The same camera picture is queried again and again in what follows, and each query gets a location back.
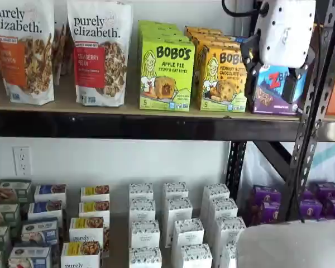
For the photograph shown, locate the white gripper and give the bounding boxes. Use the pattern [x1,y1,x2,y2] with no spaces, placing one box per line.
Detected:
[241,0,317,104]

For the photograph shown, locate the green Bobo's apple pie box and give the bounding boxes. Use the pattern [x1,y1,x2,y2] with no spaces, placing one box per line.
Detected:
[140,33,188,48]
[138,20,178,30]
[139,41,195,113]
[139,27,184,37]

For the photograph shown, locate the blue purple Zbar box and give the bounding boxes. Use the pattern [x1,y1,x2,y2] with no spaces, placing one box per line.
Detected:
[250,64,305,117]
[231,35,251,45]

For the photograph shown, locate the yellow Bobo's peanut butter box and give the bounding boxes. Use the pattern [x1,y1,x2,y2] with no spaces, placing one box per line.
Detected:
[193,35,235,56]
[197,44,248,113]
[188,29,224,40]
[184,26,215,33]

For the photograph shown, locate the white speckled pantry box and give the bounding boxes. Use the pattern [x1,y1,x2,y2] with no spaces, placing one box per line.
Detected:
[176,243,213,268]
[219,242,241,268]
[128,183,154,201]
[131,219,160,248]
[129,247,162,268]
[130,198,156,223]
[166,197,193,222]
[213,216,246,246]
[209,197,238,221]
[163,181,189,199]
[172,218,204,247]
[203,183,231,203]

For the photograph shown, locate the black metal shelf rack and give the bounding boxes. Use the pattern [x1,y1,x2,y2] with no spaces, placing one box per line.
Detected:
[0,0,335,227]

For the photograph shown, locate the long wooden shelf board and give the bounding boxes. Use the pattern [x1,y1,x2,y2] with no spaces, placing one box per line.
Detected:
[0,82,307,123]

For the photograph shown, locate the yellow white granola box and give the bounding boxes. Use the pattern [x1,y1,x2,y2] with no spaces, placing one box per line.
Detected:
[78,200,111,220]
[69,217,105,243]
[80,185,111,203]
[60,241,103,268]

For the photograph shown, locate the blue white granola box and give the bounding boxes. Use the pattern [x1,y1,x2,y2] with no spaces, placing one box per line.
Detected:
[21,219,59,248]
[27,200,64,222]
[34,183,68,203]
[7,246,51,268]

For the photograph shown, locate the white plastic sheet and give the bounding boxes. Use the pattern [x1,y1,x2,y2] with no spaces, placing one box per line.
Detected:
[240,141,335,190]

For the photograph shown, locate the granola bag with red label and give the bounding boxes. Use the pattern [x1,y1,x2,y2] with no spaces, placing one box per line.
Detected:
[66,0,132,107]

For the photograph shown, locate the white granola bag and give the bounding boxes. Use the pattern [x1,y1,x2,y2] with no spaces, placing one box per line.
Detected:
[51,19,70,84]

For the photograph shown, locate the white patterned-top boxes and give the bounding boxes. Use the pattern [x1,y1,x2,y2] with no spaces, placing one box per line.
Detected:
[58,181,249,268]

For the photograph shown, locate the granola bag with orange label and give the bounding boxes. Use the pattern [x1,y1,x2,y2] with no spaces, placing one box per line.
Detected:
[0,0,56,104]

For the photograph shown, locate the black cable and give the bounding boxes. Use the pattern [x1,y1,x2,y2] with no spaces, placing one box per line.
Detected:
[222,0,269,16]

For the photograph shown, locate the white wall outlet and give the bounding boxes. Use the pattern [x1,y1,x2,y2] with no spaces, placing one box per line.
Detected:
[13,146,32,177]

